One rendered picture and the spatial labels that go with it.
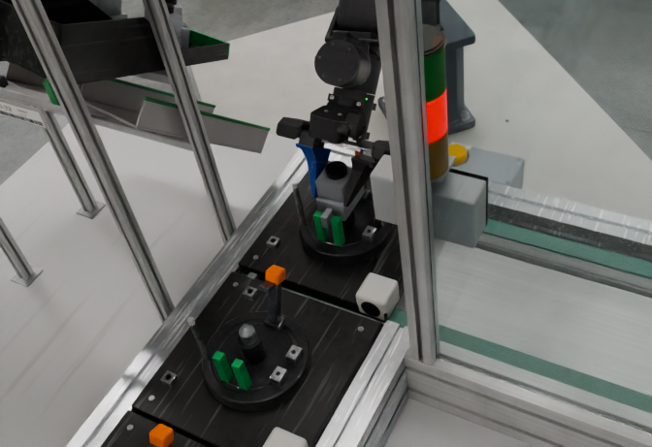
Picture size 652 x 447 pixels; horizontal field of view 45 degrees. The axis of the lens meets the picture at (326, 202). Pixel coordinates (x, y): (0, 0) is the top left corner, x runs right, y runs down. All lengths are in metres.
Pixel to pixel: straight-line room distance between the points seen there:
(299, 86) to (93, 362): 0.71
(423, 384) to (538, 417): 0.15
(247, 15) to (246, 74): 1.93
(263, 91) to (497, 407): 0.88
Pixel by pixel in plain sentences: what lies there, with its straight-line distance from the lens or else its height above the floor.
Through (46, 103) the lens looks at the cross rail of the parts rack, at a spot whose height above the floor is 1.31.
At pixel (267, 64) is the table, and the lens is 1.73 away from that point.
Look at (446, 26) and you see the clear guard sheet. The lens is 0.66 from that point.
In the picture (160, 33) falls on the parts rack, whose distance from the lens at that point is 1.03.
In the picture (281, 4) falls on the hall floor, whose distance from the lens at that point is 3.67.
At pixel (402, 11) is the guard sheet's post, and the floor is 1.47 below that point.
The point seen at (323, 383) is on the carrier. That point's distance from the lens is 1.01.
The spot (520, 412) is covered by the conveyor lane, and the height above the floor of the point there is 0.93.
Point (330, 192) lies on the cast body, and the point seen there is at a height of 1.07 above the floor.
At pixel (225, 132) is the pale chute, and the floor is 1.08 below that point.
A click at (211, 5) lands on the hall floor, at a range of 3.78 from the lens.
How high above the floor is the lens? 1.81
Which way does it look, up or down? 44 degrees down
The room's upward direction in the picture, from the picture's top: 11 degrees counter-clockwise
